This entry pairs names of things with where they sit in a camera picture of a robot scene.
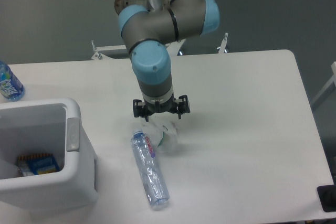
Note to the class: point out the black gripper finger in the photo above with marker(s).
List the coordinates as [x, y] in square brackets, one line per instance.
[182, 106]
[140, 109]

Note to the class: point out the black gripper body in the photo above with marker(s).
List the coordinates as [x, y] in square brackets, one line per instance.
[158, 107]

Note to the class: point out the clear plastic bottle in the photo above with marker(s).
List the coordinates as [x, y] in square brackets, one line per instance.
[151, 175]

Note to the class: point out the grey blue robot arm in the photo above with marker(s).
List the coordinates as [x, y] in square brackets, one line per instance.
[146, 31]

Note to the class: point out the white plastic trash can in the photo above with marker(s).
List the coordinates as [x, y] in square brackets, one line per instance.
[47, 126]

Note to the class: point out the blue yellow snack packet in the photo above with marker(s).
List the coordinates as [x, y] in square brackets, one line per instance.
[37, 164]

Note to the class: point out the blue labelled water bottle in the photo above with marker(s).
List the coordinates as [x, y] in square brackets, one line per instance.
[11, 87]

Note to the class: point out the black device at table edge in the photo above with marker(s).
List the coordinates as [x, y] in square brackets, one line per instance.
[327, 197]

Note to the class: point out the white clamp bracket left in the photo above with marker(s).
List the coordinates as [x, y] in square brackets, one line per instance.
[109, 52]

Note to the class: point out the white clamp bracket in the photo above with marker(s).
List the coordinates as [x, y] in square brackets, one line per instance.
[109, 52]
[222, 49]

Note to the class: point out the white clamp bracket right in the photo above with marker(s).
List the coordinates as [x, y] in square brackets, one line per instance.
[222, 49]

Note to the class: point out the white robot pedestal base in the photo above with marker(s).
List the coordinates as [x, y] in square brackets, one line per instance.
[174, 48]

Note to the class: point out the white table leg frame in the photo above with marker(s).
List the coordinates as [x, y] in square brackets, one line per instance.
[327, 89]

